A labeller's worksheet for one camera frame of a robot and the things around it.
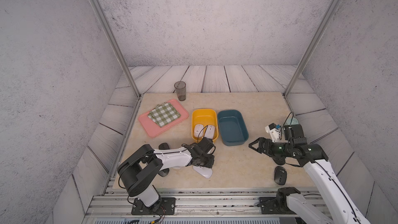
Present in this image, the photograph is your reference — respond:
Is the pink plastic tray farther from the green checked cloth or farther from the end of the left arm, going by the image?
the end of the left arm

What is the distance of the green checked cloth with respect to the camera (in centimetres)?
107

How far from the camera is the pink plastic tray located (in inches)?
40.7
